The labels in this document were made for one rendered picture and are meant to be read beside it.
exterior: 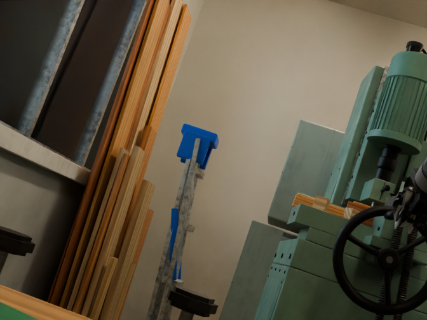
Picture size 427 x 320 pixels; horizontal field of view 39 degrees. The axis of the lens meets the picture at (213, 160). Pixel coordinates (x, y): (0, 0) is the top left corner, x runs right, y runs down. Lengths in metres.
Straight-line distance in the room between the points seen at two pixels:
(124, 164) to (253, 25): 2.00
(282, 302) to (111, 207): 1.41
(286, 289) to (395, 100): 0.71
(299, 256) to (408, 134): 0.54
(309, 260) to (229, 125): 2.70
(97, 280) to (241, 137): 1.81
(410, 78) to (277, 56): 2.58
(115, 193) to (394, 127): 1.51
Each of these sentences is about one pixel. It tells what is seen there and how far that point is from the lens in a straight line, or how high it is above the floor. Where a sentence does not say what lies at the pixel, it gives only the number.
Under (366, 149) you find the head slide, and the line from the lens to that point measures 2.17.
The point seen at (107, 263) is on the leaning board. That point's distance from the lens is 3.13.
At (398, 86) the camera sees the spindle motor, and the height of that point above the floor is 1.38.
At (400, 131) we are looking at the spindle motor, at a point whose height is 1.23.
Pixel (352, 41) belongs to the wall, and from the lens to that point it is 4.67.
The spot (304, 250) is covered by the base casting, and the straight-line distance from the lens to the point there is 1.85.
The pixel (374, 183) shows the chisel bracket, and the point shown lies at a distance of 2.02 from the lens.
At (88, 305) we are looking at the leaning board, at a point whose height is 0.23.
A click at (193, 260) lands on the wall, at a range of 4.35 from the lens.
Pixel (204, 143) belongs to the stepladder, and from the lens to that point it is 2.63.
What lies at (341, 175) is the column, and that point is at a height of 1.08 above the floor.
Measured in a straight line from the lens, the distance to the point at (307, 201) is 2.01.
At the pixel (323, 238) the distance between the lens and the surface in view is 1.86.
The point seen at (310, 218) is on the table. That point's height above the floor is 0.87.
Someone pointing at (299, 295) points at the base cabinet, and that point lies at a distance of 1.85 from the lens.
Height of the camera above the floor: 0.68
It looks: 8 degrees up
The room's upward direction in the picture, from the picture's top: 19 degrees clockwise
